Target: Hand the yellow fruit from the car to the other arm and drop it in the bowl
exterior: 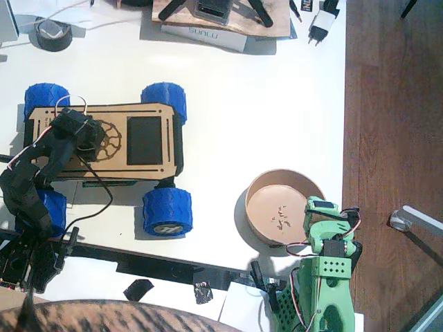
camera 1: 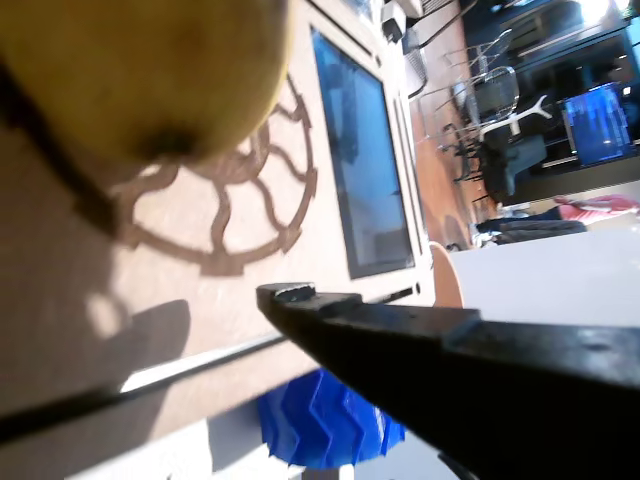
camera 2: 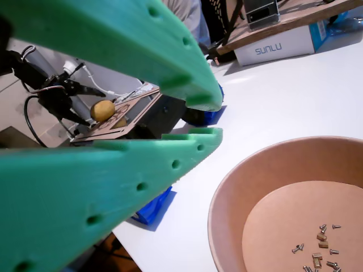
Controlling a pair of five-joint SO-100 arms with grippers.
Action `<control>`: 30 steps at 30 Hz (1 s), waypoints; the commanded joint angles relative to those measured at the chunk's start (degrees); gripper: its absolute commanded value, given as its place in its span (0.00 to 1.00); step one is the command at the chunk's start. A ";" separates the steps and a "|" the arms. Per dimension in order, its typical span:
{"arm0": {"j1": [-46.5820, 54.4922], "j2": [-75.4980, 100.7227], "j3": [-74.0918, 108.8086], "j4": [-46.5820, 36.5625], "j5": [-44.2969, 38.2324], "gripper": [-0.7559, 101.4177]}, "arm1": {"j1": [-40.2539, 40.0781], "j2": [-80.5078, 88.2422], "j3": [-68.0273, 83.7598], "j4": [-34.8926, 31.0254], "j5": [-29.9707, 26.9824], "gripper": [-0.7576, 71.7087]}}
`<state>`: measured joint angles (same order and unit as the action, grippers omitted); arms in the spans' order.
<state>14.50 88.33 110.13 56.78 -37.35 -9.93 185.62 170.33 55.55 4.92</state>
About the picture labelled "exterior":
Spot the round brown bowl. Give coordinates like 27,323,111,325
244,168,328,247

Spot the wooden rover with blue wheels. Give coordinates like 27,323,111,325
22,82,193,239

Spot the black tape roll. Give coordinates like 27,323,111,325
28,19,73,53

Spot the black table clamp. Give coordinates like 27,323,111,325
249,261,282,321
54,226,81,273

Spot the grey metal chair leg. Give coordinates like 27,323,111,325
389,205,443,243

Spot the white paper sheet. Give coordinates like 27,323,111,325
13,0,94,35
217,282,364,332

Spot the grey box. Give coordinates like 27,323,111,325
0,0,20,44

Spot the crumpled dark foil piece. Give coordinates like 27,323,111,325
192,282,214,305

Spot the black tripod leg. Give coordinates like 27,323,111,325
248,0,274,28
158,0,190,21

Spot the long black flat bar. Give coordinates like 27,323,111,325
74,241,253,291

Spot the black tape piece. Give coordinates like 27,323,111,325
123,278,155,302

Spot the white Sunlu box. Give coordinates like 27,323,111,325
161,23,248,53

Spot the striped brown fabric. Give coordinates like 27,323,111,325
0,299,243,332

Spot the white black power adapter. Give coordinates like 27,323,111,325
307,0,342,48

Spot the brown wooden board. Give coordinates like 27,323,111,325
151,0,291,38

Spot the black furniture leg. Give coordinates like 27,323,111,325
400,0,419,19

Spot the thin black camera cable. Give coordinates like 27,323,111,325
64,151,115,232

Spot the thin white cable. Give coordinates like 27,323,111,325
13,0,143,33

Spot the grey metal frame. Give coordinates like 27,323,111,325
404,293,443,332

